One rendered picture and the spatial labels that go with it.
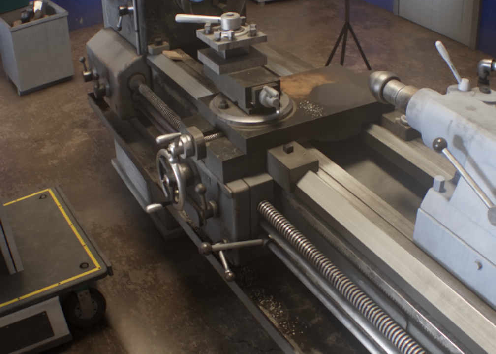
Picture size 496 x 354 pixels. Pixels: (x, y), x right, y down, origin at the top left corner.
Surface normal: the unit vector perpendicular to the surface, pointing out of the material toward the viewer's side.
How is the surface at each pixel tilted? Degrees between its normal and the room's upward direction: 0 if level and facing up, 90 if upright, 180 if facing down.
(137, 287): 0
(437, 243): 90
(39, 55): 90
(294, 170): 90
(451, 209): 61
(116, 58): 32
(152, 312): 0
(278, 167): 90
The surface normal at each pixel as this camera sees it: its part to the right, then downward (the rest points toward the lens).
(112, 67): -0.49, -0.57
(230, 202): -0.87, 0.28
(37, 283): -0.03, -0.85
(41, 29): 0.57, 0.42
